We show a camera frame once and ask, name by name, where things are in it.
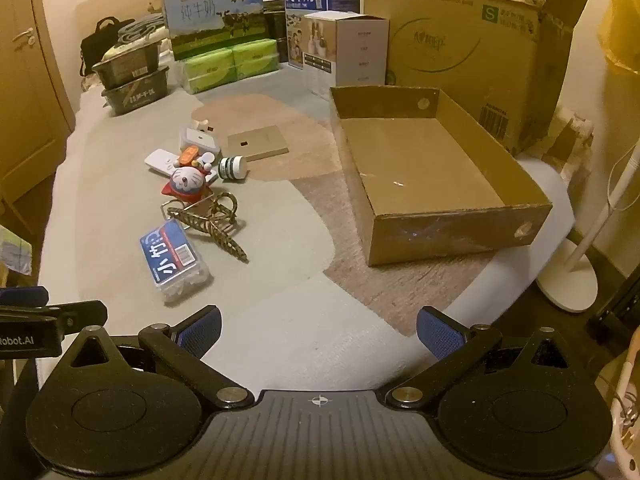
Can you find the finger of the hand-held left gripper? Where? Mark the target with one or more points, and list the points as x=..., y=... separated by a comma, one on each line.
x=80, y=312
x=25, y=295

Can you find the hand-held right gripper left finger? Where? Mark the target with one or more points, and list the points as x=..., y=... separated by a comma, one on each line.
x=202, y=331

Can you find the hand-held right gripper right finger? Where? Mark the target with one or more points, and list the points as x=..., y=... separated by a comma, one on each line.
x=440, y=332

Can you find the gold metal leaf holder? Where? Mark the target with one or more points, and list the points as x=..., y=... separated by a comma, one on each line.
x=212, y=234

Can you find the round cat figure toy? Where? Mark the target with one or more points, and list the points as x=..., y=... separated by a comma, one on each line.
x=187, y=180

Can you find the shallow cardboard box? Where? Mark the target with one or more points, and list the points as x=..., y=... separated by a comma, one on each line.
x=425, y=175

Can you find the green lip balm jar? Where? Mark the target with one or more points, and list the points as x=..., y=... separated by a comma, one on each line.
x=231, y=168

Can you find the small white figure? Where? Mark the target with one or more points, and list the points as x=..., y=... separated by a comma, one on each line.
x=205, y=161

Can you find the white remote control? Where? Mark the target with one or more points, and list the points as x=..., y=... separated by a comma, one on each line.
x=161, y=161

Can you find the small orange toy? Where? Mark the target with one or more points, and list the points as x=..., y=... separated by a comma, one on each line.
x=188, y=156

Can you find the square white night light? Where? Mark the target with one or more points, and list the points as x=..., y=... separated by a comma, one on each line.
x=197, y=140

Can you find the gold square panel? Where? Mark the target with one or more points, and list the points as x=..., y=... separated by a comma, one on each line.
x=260, y=144

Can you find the white plug adapter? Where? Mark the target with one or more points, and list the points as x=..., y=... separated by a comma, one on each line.
x=201, y=125

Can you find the blue label cotton swab box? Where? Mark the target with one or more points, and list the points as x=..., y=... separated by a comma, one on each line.
x=172, y=260

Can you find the white fan stand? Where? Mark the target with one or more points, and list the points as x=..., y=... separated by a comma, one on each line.
x=570, y=280

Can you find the black case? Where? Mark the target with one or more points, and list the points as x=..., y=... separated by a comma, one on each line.
x=617, y=310

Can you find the wooden door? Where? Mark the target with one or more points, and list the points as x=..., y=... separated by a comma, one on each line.
x=30, y=100

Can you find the black bag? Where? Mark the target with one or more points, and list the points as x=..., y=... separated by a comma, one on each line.
x=97, y=45

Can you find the green tissue pack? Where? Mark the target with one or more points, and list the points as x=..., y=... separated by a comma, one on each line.
x=255, y=57
x=207, y=70

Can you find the white appliance box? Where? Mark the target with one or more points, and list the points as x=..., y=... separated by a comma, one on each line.
x=360, y=52

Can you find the grey striped cloth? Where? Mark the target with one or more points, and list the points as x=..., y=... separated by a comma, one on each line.
x=142, y=27

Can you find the large tall cardboard box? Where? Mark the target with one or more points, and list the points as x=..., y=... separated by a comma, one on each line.
x=450, y=35

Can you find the dark green box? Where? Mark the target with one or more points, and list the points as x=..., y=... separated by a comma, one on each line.
x=274, y=30

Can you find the cow picture milk box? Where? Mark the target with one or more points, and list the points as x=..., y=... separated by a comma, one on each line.
x=210, y=15

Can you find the yellow plastic bag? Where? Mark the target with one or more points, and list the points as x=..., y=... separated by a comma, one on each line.
x=622, y=15

